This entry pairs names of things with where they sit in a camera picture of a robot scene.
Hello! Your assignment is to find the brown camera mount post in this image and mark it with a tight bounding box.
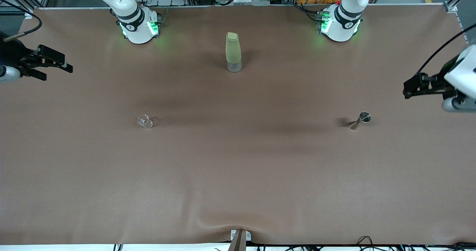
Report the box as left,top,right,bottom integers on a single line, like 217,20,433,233
228,229,247,251

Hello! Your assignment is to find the tall pale green bottle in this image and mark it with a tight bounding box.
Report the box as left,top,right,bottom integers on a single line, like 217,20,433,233
225,32,242,73

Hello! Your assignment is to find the clear glass beaker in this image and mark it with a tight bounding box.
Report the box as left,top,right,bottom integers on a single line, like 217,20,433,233
137,114,154,129

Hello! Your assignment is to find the steel double jigger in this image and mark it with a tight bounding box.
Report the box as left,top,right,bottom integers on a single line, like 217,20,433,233
348,112,372,131

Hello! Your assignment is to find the white mount bracket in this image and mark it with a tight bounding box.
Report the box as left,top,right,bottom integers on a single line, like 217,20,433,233
230,229,252,242

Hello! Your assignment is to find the brown table mat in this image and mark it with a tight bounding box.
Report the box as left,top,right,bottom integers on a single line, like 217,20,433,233
0,5,476,246

